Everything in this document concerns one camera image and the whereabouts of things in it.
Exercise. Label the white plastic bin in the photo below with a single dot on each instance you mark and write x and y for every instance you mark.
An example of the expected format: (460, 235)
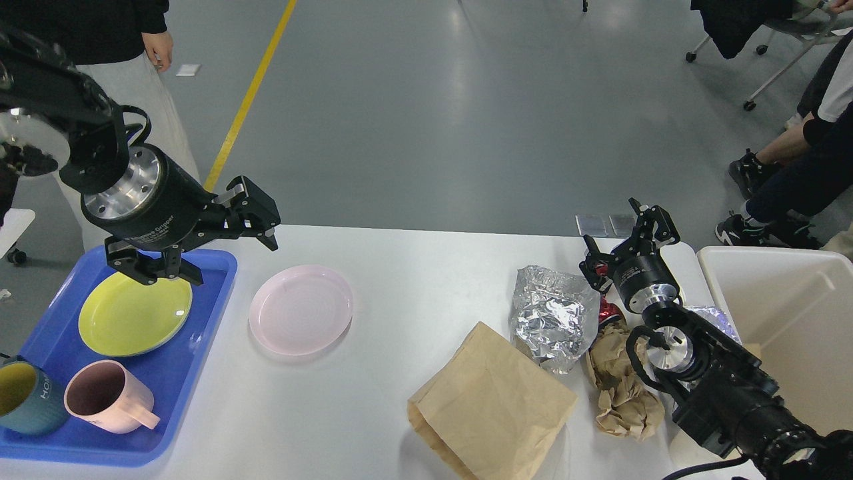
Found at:
(796, 306)

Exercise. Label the seated person black clothes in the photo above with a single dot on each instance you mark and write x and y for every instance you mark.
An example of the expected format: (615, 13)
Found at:
(798, 175)

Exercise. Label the crumpled brown paper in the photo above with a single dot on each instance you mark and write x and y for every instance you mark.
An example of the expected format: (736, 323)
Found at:
(625, 407)

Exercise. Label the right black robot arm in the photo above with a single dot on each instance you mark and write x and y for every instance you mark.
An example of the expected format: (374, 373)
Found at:
(725, 402)

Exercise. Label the crushed red can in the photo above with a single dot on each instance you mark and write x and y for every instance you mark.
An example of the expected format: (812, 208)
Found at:
(609, 313)

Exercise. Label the standing person grey trousers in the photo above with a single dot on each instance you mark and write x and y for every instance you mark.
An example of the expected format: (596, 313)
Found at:
(124, 46)

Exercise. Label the blue plastic tray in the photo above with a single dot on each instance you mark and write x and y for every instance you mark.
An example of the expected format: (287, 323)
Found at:
(171, 371)

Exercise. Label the yellow plate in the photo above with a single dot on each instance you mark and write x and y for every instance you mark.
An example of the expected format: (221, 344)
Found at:
(122, 318)

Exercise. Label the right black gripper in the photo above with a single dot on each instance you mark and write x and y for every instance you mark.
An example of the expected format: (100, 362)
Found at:
(640, 274)

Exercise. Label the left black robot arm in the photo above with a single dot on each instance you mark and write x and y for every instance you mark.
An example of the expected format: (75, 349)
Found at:
(58, 120)

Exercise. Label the pink plate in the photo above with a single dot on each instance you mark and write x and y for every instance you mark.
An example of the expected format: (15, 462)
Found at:
(301, 310)

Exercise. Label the crumpled aluminium foil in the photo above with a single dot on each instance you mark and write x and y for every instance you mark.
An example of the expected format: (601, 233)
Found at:
(554, 317)

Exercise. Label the white side table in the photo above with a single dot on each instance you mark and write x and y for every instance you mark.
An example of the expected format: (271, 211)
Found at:
(15, 222)

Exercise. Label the brown paper bag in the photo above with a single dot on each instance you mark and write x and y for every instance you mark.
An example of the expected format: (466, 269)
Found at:
(490, 412)

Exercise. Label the small foil piece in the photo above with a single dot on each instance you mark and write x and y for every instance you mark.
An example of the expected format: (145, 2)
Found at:
(717, 318)

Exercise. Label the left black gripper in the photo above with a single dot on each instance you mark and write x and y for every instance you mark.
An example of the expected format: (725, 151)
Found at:
(156, 204)

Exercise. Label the teal mug yellow inside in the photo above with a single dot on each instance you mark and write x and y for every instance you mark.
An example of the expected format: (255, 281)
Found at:
(31, 401)

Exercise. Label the pink mug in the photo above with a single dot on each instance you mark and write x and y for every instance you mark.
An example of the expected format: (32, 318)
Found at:
(107, 395)

